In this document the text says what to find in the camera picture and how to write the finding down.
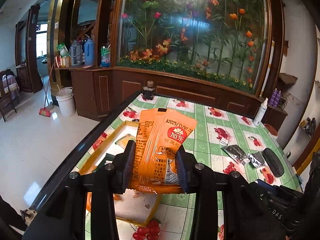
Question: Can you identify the dark green packet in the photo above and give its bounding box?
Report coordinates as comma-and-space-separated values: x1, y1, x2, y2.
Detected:
96, 153, 114, 167

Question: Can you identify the green cracker pack plain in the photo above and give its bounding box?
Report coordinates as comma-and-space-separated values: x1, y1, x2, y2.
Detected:
115, 134, 136, 149

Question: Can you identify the orange sachet snack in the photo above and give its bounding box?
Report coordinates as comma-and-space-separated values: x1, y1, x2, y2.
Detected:
129, 108, 197, 194

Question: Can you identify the silver foil bag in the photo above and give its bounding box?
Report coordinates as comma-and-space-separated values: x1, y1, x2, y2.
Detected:
222, 145, 249, 165
248, 152, 265, 168

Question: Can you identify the yellow white tray box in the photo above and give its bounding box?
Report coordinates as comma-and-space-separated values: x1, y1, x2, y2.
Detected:
76, 121, 161, 226

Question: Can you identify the black glasses case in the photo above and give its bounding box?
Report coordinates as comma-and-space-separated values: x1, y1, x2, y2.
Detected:
262, 148, 284, 178

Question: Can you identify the dark ink bottle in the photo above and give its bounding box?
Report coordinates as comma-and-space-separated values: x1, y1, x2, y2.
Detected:
143, 80, 155, 100

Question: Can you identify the white orange stool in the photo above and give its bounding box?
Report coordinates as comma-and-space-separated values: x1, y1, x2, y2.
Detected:
264, 124, 278, 137

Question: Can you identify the white plastic bucket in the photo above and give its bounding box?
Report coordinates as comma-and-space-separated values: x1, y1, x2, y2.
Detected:
56, 87, 76, 117

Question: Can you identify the red broom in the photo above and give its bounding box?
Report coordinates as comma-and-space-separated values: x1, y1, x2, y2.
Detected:
39, 63, 55, 118

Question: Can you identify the white spray bottle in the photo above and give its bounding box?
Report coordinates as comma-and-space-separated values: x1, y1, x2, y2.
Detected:
253, 98, 268, 126

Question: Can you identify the purple bottle left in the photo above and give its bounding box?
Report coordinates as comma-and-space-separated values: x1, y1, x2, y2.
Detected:
268, 88, 278, 106

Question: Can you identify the purple bottle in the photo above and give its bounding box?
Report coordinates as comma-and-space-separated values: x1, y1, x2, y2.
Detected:
273, 90, 281, 107
268, 88, 278, 106

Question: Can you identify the blue green detergent bag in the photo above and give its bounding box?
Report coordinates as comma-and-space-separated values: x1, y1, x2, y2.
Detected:
101, 46, 111, 67

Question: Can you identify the purple bottle right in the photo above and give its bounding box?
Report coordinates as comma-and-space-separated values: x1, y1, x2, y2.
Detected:
273, 90, 281, 107

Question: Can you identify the green white bag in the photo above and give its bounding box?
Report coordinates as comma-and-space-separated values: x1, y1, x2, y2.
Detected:
56, 42, 71, 68

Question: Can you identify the grey water jug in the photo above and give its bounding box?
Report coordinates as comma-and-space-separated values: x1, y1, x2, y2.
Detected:
69, 40, 82, 66

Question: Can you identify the blue thermos jug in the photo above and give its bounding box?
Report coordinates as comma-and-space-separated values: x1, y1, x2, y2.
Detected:
84, 38, 94, 66

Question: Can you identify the wooden chair with cloth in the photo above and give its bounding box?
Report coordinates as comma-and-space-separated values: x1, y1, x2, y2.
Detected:
1, 69, 19, 122

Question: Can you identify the flower glass display panel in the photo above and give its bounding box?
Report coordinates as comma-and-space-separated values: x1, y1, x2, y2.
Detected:
117, 0, 268, 94

